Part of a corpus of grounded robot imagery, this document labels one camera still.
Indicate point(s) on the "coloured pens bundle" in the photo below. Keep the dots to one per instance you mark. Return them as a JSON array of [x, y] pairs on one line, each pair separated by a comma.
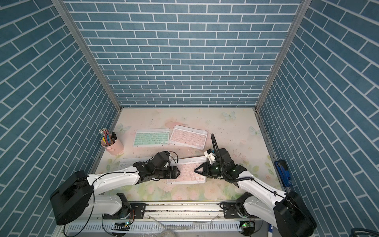
[[108, 138]]

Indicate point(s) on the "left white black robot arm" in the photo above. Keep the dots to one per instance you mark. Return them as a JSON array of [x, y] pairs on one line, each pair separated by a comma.
[[76, 197]]

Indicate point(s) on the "blue stapler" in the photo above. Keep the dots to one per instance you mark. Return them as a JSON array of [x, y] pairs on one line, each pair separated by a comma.
[[283, 171]]

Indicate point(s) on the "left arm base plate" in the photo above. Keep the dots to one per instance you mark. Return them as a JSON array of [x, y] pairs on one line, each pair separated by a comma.
[[135, 211]]

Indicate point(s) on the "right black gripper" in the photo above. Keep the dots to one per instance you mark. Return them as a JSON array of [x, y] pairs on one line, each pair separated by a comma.
[[206, 170]]

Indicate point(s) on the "aluminium front rail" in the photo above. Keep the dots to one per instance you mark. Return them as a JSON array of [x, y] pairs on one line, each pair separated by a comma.
[[186, 210]]

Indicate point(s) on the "pink keyboard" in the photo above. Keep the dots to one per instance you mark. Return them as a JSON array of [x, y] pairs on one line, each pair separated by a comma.
[[186, 167], [188, 137]]

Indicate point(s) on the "green key keyboard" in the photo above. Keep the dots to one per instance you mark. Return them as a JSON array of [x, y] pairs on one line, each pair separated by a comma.
[[151, 137]]

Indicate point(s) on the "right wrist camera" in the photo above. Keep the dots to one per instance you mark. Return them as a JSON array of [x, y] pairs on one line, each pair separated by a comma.
[[210, 156]]

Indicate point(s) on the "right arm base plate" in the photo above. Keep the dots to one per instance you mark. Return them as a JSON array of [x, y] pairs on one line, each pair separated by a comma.
[[233, 210]]

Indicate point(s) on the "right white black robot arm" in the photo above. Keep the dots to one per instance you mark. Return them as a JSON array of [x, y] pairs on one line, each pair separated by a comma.
[[287, 212]]

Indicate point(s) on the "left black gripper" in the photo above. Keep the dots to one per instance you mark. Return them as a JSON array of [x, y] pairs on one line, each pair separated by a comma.
[[174, 175]]

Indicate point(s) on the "blue white marker pen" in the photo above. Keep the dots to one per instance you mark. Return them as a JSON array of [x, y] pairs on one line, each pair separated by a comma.
[[270, 231]]

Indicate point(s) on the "pink pen cup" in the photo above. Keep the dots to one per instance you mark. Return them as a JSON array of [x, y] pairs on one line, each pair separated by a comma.
[[115, 149]]

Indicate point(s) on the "white key keyboard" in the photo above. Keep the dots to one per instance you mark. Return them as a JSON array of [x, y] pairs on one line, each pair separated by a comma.
[[125, 163]]

